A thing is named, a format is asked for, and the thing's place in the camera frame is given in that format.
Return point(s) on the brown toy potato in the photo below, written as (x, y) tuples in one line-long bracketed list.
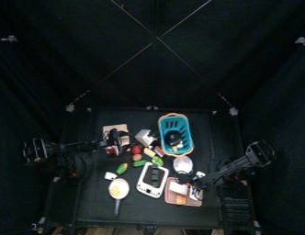
[(137, 157)]

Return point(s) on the small white toy piece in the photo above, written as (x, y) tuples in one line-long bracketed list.
[(200, 175)]

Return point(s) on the dark red toy block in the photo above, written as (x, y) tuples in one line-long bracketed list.
[(160, 151)]

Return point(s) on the white grey toy coffee machine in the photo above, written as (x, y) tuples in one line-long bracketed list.
[(147, 137)]

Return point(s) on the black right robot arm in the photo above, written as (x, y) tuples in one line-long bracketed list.
[(241, 162)]

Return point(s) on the silver frame clamp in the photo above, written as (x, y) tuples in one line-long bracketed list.
[(12, 39), (71, 107), (301, 40), (233, 111), (152, 107)]

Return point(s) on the toy corn cob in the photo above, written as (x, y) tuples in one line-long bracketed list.
[(123, 168)]

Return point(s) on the orange toy bread roll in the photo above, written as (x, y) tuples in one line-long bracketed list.
[(181, 200)]

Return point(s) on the small yellow toy piece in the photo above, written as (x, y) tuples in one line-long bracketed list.
[(175, 149)]

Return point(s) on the black toy pot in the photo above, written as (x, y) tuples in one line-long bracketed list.
[(175, 138)]

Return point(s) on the teal plastic basket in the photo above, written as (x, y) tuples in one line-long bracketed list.
[(164, 134)]

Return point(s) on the yellow toy cheese block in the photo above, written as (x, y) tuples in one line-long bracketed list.
[(149, 152)]

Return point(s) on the green toy pepper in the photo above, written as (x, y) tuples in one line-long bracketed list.
[(159, 161)]

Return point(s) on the green toy cucumber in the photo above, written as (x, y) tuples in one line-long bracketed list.
[(140, 163)]

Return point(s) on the white printed label sheet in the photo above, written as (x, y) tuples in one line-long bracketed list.
[(235, 205)]

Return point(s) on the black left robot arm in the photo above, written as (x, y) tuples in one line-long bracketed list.
[(61, 148)]

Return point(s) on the white toy bread slice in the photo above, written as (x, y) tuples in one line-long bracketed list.
[(179, 188)]

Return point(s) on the red toy tomato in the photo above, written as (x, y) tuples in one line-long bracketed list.
[(137, 150)]

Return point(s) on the toy frying pan with egg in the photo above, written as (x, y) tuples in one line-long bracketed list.
[(119, 188)]

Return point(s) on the pink plastic tray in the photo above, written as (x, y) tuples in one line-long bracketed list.
[(172, 197)]

